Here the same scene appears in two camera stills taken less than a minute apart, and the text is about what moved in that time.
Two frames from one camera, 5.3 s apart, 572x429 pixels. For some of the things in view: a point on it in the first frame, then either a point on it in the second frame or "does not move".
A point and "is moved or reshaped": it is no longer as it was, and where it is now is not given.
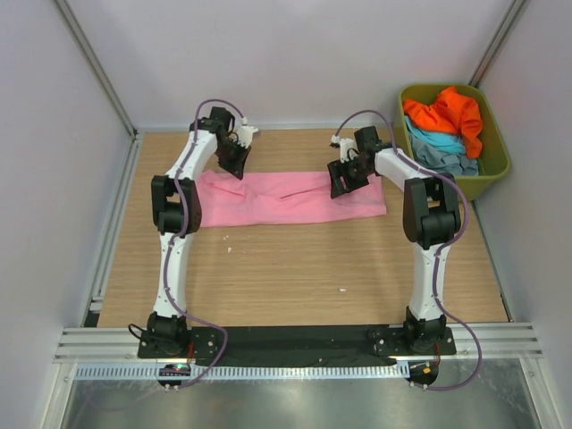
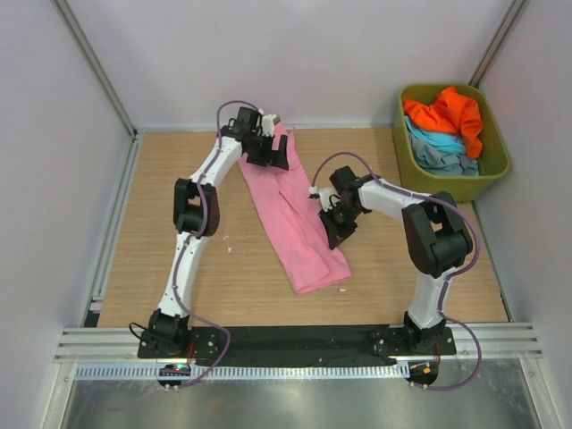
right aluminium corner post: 492,51 does not move
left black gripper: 237,168 → 276,158
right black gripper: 337,170 → 335,232
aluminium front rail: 119,343 does not move
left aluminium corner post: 97,68 does not move
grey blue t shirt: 435,159 does not move
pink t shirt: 262,197 is moved or reshaped
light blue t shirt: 445,142 does not move
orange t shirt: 451,113 does not move
